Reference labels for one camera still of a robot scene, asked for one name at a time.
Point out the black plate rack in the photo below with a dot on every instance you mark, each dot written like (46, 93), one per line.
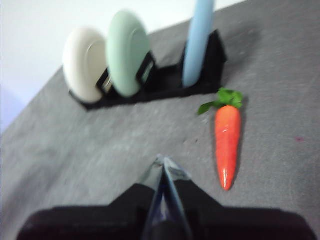
(165, 83)

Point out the green plate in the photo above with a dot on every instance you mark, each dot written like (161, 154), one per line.
(122, 55)

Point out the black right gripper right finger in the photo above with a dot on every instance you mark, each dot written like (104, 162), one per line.
(237, 225)

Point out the white plate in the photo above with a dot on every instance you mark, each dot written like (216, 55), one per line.
(80, 65)

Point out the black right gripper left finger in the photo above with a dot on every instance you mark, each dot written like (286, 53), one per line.
(100, 222)

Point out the orange carrot with green leaves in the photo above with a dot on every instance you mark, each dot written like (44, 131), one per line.
(227, 140)

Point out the blue plate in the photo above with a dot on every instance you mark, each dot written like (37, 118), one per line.
(197, 45)

